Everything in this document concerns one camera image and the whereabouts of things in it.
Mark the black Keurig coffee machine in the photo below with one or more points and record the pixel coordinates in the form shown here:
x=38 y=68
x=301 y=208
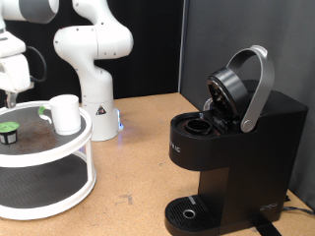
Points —
x=249 y=157

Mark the grey partition panel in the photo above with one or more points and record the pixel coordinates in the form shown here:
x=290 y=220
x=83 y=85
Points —
x=288 y=39

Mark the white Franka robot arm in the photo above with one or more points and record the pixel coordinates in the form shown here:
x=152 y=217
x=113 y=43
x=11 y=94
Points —
x=98 y=82

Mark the white two-tier turntable shelf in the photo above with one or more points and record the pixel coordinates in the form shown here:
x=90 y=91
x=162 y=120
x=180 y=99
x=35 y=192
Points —
x=39 y=170

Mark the black curtain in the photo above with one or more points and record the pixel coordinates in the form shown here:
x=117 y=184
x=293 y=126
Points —
x=154 y=49

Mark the clear water tank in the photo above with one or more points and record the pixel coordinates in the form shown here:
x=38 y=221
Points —
x=207 y=105

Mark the green reusable coffee pod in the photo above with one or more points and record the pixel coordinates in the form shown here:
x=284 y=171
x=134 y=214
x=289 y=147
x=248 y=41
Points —
x=8 y=131

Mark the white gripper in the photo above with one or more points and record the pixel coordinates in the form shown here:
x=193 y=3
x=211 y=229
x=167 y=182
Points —
x=13 y=73

